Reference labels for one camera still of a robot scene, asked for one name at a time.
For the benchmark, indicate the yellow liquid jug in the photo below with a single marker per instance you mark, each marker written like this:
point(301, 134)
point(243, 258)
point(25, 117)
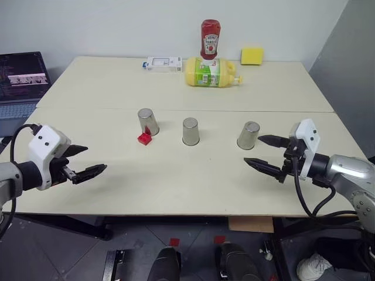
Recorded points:
point(205, 72)

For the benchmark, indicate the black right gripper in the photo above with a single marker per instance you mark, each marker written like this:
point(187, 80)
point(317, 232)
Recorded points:
point(290, 164)

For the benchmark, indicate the red floor tape square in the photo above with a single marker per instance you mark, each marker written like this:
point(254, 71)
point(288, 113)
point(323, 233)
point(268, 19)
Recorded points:
point(174, 242)
point(219, 239)

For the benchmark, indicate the dark rounded robot foot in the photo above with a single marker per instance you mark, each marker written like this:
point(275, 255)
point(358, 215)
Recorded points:
point(164, 265)
point(237, 263)

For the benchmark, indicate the yellow sponge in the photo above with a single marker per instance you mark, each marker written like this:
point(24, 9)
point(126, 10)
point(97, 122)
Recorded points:
point(252, 56)

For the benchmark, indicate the steel cup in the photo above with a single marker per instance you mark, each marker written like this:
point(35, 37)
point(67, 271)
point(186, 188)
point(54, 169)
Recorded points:
point(248, 135)
point(148, 121)
point(191, 131)

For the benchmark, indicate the black table leg frame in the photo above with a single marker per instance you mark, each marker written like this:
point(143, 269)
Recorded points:
point(76, 226)

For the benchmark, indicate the open laptop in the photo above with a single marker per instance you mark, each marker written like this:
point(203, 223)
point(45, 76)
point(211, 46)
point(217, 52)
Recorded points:
point(20, 79)

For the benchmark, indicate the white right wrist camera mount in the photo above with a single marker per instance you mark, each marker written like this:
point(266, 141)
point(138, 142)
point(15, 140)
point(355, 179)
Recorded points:
point(307, 140)

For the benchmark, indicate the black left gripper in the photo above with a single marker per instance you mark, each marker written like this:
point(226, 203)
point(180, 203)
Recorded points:
point(60, 171)

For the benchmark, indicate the red toy brick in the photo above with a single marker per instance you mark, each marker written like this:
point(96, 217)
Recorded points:
point(145, 138)

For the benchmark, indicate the brown cardboard piece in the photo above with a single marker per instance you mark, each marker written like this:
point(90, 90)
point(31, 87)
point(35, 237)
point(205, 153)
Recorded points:
point(250, 224)

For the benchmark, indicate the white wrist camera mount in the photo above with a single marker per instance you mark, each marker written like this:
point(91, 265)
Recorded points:
point(307, 140)
point(45, 146)

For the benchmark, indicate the black metal stand bracket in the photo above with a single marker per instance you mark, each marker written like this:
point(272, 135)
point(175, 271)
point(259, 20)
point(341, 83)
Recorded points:
point(115, 265)

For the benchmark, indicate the white sneaker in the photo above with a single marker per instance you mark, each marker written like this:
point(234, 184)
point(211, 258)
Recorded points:
point(313, 265)

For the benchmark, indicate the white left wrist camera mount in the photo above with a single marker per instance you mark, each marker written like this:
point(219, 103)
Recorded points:
point(45, 146)

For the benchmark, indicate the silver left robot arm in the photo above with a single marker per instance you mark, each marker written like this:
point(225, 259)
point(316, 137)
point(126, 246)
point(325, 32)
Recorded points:
point(11, 178)

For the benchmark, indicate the red ketchup bottle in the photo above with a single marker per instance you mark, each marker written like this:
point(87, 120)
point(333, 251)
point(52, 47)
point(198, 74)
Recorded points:
point(209, 38)

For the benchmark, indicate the white carton box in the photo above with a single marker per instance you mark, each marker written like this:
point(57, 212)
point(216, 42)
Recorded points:
point(164, 63)

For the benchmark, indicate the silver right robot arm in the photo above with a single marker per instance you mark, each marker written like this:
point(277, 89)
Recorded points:
point(342, 172)

